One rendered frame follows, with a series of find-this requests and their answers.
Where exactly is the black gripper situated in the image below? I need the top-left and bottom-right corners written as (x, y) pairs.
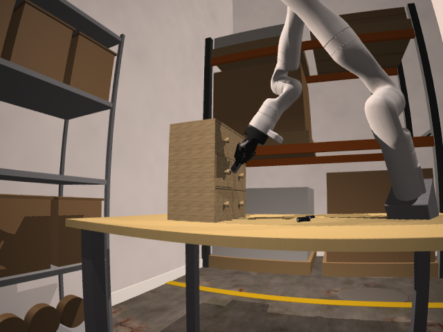
top-left (230, 124), bottom-right (268, 174)

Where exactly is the light wooden chest of drawers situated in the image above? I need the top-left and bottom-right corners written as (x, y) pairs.
top-left (168, 118), bottom-right (246, 223)

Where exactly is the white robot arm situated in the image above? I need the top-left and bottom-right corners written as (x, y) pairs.
top-left (250, 0), bottom-right (426, 201)

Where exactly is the black aa battery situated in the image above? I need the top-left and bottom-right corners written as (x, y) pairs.
top-left (296, 216), bottom-right (311, 222)

